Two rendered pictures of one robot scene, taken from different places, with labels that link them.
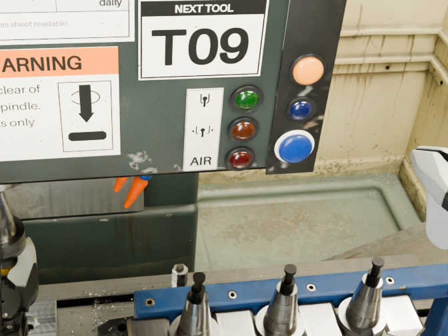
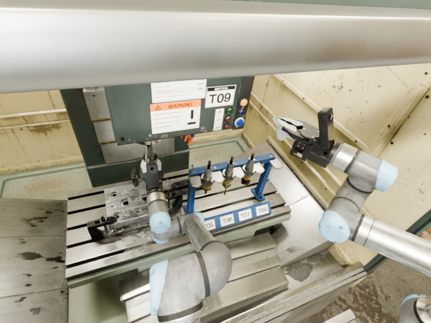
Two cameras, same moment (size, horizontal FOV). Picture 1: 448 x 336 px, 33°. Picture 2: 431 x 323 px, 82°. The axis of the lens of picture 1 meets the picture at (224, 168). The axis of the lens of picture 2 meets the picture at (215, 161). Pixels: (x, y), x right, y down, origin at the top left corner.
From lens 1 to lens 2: 0.28 m
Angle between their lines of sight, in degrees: 11
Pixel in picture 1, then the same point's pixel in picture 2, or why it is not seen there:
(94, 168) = (192, 131)
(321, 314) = (238, 169)
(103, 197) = (162, 149)
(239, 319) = (217, 173)
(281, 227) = (210, 154)
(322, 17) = (247, 88)
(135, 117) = (202, 117)
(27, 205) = (140, 154)
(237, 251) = (199, 163)
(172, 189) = (181, 145)
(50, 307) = not seen: hidden behind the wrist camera
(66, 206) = not seen: hidden behind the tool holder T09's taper
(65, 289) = not seen: hidden behind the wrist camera
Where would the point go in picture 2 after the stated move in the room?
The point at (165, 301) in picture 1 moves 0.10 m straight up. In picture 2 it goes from (197, 170) to (199, 155)
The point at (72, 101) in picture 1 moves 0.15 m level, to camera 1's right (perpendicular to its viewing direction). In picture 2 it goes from (188, 114) to (235, 115)
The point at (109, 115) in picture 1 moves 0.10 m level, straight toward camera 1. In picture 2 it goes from (197, 117) to (206, 136)
